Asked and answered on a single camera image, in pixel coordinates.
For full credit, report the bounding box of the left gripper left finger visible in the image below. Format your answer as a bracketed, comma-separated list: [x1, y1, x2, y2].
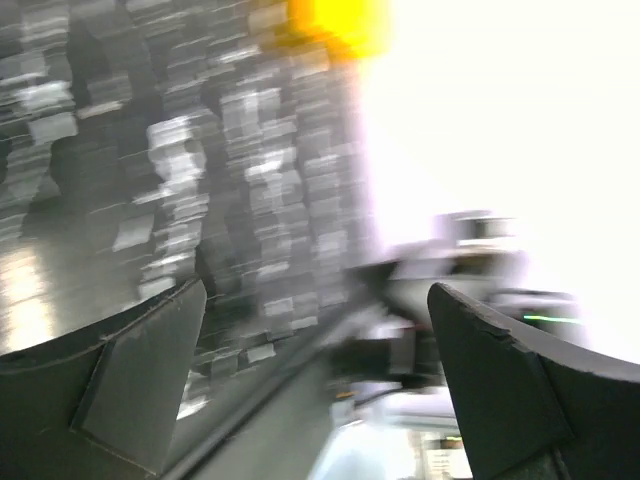
[1, 277, 206, 480]

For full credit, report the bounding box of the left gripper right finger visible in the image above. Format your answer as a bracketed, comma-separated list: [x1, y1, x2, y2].
[427, 283, 639, 479]

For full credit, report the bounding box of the yellow plastic tray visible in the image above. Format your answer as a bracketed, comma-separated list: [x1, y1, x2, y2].
[285, 0, 392, 61]

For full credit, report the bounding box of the black marble pattern mat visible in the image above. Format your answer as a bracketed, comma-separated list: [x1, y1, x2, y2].
[1, 1, 358, 416]

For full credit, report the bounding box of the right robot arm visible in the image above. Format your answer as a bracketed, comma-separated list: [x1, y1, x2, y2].
[331, 211, 612, 479]

